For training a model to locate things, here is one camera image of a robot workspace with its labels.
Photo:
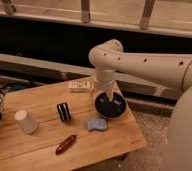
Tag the white rectangular box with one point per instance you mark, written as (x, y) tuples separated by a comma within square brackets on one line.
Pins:
[(79, 86)]

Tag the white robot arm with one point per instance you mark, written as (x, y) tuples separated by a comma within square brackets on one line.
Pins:
[(170, 70)]

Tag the wooden table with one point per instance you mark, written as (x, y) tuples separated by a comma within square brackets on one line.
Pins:
[(36, 151)]

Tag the brown sausage-shaped object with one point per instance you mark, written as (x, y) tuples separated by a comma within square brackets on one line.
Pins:
[(65, 145)]

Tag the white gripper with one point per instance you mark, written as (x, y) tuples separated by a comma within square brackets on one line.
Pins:
[(104, 76)]

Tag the blue sponge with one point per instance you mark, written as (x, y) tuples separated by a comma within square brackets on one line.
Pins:
[(96, 124)]

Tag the dark blue bowl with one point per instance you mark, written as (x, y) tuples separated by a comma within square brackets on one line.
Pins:
[(110, 109)]

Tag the black and white eraser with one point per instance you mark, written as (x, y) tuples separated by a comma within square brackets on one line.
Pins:
[(64, 113)]

